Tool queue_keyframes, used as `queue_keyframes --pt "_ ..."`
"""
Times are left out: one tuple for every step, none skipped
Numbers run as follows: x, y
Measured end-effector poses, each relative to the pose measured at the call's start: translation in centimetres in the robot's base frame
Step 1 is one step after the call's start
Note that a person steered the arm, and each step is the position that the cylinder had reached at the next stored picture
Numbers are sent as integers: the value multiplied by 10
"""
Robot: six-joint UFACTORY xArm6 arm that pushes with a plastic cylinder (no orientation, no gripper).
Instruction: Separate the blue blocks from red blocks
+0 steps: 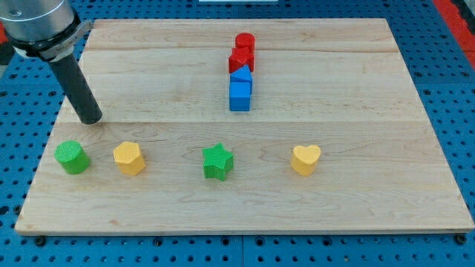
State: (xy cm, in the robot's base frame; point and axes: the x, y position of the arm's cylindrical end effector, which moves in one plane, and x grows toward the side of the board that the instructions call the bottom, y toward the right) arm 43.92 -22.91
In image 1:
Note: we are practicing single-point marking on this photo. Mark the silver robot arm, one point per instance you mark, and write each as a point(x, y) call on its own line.
point(47, 29)

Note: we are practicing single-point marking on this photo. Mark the light wooden board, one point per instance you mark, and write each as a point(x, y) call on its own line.
point(340, 84)

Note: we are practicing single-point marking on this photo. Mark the green star block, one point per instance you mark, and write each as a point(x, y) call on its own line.
point(217, 162)

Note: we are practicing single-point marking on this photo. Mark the blue cube block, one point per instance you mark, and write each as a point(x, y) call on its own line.
point(239, 96)

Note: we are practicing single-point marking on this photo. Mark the blue triangle block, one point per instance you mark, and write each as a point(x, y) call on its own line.
point(242, 74)

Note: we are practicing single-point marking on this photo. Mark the yellow heart block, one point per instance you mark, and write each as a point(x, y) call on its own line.
point(304, 159)

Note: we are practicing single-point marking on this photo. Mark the red star block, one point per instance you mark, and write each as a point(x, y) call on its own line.
point(240, 57)

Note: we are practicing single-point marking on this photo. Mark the red cylinder block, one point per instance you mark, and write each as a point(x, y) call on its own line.
point(245, 40)

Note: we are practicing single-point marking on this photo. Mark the yellow hexagon block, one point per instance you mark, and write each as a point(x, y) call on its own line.
point(129, 158)

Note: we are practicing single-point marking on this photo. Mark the green cylinder block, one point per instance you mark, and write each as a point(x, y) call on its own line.
point(72, 157)

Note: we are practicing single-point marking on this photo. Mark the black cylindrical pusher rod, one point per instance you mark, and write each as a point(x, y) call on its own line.
point(74, 85)

